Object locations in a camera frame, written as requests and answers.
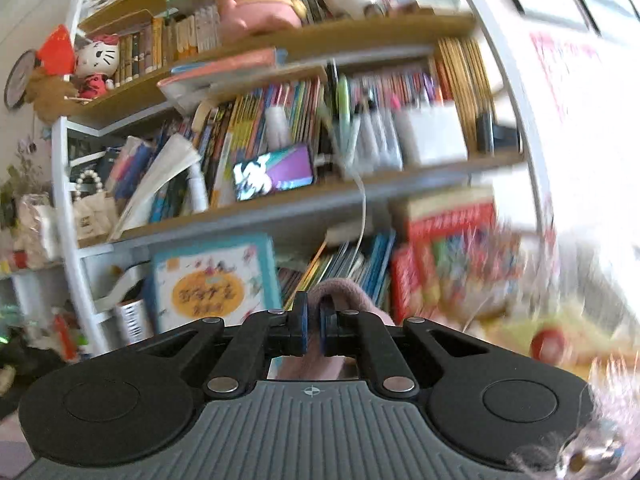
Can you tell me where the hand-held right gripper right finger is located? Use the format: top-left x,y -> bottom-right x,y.
319,295 -> 492,397

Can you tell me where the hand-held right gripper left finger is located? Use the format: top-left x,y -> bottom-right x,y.
142,291 -> 309,397

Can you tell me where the pink towel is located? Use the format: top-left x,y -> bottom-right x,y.
275,279 -> 397,382

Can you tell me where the teal children's picture book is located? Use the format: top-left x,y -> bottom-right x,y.
149,233 -> 284,335

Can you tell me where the red boxed book set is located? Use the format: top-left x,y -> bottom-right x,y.
391,187 -> 525,322

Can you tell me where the smartphone with lit screen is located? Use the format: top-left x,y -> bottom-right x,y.
232,142 -> 317,202

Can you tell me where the row of colourful comic books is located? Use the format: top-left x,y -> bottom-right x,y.
150,77 -> 327,223

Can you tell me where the row of yellow-spined books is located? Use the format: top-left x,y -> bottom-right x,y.
434,37 -> 499,152

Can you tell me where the fluffy pink sleeve with bead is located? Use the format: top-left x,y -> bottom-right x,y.
507,355 -> 640,480

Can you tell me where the row of beige-spined books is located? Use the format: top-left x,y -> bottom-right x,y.
112,6 -> 222,87

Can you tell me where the pink plush toy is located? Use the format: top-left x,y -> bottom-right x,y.
216,0 -> 307,45

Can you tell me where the white cat doll red dress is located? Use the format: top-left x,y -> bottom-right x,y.
74,34 -> 121,101

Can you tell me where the small red flag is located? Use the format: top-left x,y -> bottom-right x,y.
37,24 -> 79,77

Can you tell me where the white charging cable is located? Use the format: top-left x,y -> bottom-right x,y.
327,60 -> 369,241

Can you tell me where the beige bag with pearl handle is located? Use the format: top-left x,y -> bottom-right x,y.
71,170 -> 120,242

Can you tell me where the wooden bookshelf with white frame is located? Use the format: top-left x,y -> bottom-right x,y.
50,0 -> 551,361

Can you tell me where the round wall clock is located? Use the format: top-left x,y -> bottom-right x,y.
4,49 -> 39,110

